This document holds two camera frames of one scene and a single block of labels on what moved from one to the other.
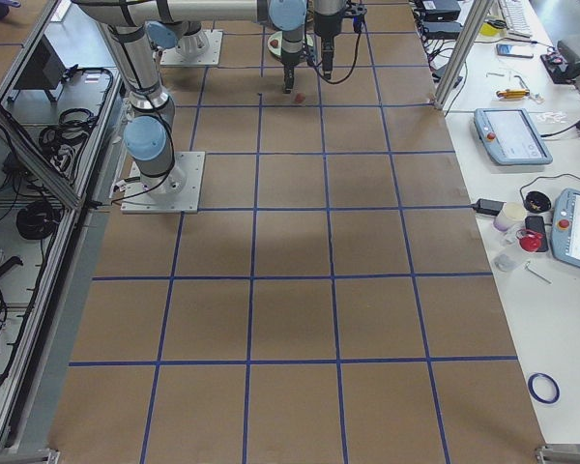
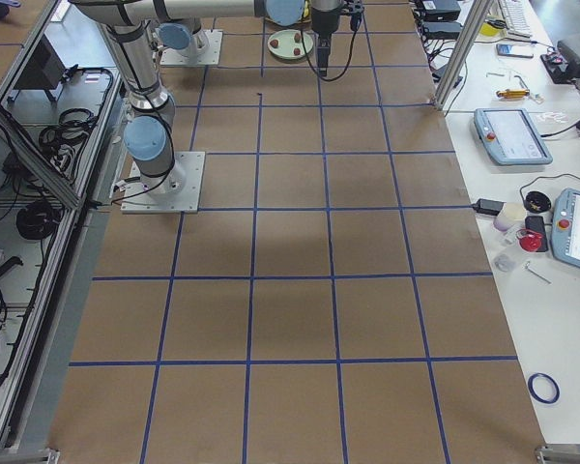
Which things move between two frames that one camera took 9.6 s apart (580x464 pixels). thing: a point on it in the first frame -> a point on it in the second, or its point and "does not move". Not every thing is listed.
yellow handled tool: x=513 y=93 does not move
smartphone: x=515 y=50 does not move
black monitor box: x=44 y=71 does not move
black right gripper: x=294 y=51 -> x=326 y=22
